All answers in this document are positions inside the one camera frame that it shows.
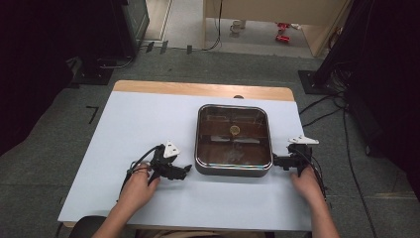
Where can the white cup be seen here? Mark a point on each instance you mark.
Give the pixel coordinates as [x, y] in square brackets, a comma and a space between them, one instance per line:
[236, 27]

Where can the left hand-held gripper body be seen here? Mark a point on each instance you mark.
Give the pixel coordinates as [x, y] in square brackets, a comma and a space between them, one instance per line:
[162, 162]

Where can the dark rounded object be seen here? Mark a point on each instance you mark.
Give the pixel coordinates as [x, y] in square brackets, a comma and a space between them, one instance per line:
[85, 228]

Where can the white table sheet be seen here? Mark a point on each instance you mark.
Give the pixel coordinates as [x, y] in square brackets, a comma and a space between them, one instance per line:
[138, 119]

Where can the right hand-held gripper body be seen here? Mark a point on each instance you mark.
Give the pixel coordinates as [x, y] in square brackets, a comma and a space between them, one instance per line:
[301, 155]

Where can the small dark round cap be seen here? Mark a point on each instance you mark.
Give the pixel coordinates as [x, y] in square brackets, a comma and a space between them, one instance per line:
[238, 97]

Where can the red object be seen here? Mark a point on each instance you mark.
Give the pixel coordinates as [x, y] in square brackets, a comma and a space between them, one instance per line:
[283, 38]
[283, 25]

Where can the dark curtain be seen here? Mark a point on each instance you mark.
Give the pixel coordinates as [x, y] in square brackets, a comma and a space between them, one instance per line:
[389, 82]
[39, 66]

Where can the person's right hand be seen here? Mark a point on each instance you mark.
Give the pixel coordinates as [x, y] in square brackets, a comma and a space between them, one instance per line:
[307, 185]

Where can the square metal basin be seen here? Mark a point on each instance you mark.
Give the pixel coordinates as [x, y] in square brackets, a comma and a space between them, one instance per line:
[233, 155]

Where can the dark cabinet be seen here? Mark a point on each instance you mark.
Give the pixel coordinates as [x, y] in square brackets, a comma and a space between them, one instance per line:
[132, 26]

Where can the black stand base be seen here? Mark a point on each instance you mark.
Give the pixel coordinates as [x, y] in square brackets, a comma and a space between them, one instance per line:
[94, 74]
[312, 82]

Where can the black tape strip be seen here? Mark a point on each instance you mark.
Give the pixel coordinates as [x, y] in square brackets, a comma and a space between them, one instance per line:
[164, 47]
[189, 49]
[150, 47]

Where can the person's left hand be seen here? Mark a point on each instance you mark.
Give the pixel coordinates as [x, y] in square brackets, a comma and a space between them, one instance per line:
[137, 190]

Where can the small round golden object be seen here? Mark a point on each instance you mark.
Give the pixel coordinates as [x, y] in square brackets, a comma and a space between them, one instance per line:
[234, 130]

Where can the beige wooden desk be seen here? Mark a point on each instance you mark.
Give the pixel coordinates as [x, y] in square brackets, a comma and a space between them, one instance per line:
[280, 10]

